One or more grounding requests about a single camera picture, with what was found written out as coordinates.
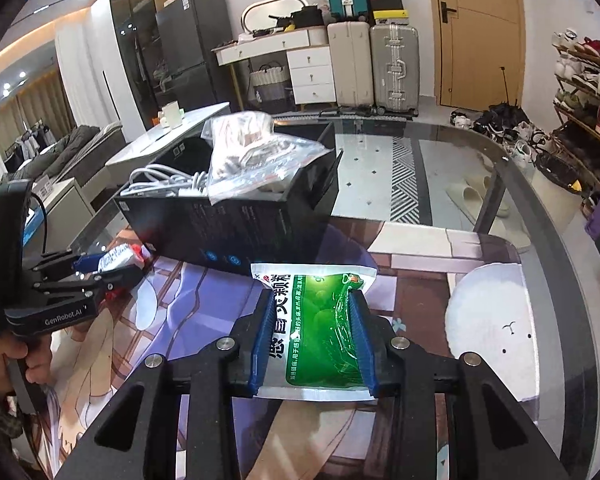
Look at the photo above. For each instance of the grey sofa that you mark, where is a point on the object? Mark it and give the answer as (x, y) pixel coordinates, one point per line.
(112, 132)

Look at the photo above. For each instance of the blue plastic bag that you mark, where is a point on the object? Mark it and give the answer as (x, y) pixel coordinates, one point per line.
(32, 225)

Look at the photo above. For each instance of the pile of shoes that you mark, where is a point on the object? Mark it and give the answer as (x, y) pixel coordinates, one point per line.
(505, 130)

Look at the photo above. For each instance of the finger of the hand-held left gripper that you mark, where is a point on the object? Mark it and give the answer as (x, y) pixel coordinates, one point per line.
(87, 260)
(127, 276)

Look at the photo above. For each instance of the white curtain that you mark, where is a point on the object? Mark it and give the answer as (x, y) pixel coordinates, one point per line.
(80, 70)

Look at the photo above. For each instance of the black cardboard box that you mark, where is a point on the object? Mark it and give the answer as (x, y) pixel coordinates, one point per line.
(240, 235)

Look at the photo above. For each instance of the clothes rack with garments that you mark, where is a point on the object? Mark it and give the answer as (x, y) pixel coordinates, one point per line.
(30, 142)

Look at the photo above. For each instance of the anime printed mat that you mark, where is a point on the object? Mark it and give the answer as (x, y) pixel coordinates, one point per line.
(420, 280)

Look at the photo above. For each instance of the silver suitcase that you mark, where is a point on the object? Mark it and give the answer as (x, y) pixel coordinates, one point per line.
(395, 70)

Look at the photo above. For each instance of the wooden door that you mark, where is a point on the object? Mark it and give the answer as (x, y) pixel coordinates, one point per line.
(480, 50)

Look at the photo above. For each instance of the black bag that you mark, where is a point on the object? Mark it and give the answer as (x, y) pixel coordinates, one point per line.
(307, 17)

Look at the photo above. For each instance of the dark glass cabinet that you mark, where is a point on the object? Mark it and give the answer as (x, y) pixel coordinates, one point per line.
(130, 35)

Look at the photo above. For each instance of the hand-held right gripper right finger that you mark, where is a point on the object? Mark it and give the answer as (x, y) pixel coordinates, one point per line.
(362, 340)

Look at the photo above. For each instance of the beige trash bin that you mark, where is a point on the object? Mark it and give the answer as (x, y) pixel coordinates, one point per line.
(555, 170)

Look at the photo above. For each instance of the person's left hand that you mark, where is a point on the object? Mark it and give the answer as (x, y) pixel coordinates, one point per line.
(37, 360)

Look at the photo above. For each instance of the beige suitcase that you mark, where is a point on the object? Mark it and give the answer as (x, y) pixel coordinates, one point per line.
(350, 65)

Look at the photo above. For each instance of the dark grey fridge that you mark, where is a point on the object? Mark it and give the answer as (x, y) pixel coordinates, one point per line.
(190, 40)

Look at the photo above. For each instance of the dark green coat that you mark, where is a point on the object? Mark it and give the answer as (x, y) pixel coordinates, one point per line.
(75, 150)

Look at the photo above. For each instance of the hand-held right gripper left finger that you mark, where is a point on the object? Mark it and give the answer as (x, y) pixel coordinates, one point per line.
(262, 340)

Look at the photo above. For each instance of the white mug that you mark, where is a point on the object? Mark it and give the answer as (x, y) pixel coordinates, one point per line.
(171, 116)

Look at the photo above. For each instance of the oval mirror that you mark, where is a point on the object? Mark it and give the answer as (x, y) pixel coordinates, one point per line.
(270, 12)

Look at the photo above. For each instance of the green medicine packet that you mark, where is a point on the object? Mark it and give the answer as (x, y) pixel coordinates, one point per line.
(320, 320)

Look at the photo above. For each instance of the white red tissue packet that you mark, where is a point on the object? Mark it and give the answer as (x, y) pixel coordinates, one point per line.
(122, 257)

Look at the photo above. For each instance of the wicker basket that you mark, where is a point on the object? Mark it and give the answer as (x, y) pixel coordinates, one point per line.
(267, 80)

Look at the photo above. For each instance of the white side cabinet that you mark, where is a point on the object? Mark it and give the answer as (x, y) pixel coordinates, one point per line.
(65, 205)

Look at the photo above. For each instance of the black umbrella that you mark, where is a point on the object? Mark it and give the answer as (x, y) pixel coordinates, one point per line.
(505, 110)

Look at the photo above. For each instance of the white coffee table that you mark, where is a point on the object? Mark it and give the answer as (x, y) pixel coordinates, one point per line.
(145, 142)

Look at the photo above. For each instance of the white vanity desk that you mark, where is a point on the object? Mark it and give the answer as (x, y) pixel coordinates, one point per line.
(310, 75)

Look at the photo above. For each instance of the shoe rack with shoes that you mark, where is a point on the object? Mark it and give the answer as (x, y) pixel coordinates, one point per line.
(575, 70)

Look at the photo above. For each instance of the small white box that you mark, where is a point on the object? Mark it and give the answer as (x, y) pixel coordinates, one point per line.
(44, 186)

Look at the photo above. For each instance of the black yellow shoe box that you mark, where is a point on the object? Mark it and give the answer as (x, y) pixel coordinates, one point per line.
(387, 12)

